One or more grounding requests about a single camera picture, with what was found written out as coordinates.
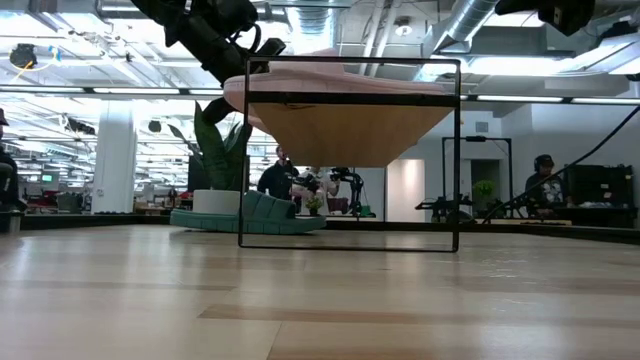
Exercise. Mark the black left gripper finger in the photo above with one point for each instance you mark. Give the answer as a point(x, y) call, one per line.
point(217, 112)

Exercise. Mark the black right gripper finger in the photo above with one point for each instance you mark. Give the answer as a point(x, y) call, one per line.
point(520, 7)

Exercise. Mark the pink slide sandal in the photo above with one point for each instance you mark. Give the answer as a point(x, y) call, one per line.
point(260, 120)
point(325, 82)

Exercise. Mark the green slide sandal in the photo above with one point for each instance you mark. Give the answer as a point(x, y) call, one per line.
point(210, 222)

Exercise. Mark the wooden shelf black metal frame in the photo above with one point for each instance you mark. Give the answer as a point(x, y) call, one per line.
point(350, 135)

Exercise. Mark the background black robot arm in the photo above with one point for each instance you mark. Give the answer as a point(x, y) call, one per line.
point(515, 205)
point(355, 185)
point(442, 204)

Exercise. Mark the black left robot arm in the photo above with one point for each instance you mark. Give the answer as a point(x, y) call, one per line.
point(200, 15)

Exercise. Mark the snake plant white pot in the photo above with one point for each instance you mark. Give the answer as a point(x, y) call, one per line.
point(220, 160)

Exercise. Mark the round black ceiling speaker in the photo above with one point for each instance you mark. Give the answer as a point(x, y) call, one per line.
point(155, 126)

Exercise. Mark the dark background monitor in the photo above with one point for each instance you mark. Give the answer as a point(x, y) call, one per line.
point(195, 175)

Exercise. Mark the long ceiling light strip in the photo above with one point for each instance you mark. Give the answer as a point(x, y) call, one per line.
point(525, 98)

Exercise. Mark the person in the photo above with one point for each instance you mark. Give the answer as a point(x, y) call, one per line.
point(9, 170)
point(547, 190)
point(325, 185)
point(277, 182)

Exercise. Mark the white round pillar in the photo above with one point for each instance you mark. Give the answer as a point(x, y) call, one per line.
point(114, 165)

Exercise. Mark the small potted plant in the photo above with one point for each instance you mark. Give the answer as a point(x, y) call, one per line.
point(314, 204)

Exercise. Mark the dark ceiling-hung device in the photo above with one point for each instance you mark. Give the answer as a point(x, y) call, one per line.
point(79, 126)

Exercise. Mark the bushy green potted plant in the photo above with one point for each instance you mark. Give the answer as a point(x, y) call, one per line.
point(484, 189)

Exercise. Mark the black cabinet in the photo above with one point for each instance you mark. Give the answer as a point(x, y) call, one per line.
point(600, 185)

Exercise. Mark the round black ceiling device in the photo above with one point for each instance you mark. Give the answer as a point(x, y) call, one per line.
point(22, 55)

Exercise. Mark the grey metal can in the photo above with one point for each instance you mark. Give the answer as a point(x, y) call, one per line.
point(11, 222)

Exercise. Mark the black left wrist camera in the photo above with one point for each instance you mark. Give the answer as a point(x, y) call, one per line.
point(270, 48)

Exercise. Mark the silver ceiling duct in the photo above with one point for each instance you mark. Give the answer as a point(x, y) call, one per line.
point(465, 22)

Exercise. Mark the corrugated ceiling duct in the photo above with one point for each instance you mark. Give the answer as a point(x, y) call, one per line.
point(314, 17)

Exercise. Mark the grey wall vent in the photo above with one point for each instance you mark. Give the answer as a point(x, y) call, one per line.
point(482, 127)

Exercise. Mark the black metal stand frame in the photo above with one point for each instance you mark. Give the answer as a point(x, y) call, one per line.
point(475, 138)

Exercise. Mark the black aluminium table frame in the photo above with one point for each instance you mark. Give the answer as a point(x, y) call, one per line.
point(75, 221)

